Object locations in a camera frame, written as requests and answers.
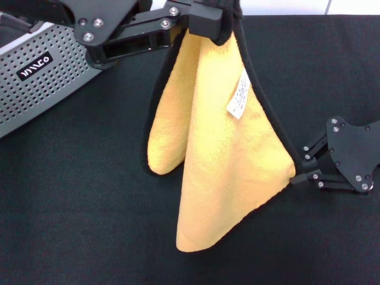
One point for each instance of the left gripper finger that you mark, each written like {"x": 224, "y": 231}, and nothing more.
{"x": 205, "y": 20}
{"x": 207, "y": 3}

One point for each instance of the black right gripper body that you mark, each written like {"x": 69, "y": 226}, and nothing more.
{"x": 350, "y": 151}

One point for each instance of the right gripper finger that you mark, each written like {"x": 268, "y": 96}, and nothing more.
{"x": 310, "y": 154}
{"x": 305, "y": 177}

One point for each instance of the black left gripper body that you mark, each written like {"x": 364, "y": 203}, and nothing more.
{"x": 104, "y": 12}

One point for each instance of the yellow towel black edge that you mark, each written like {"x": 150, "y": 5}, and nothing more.
{"x": 222, "y": 163}

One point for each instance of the grey perforated storage box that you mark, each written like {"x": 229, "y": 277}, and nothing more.
{"x": 53, "y": 89}

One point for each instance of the black tablecloth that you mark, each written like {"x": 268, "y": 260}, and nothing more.
{"x": 74, "y": 207}

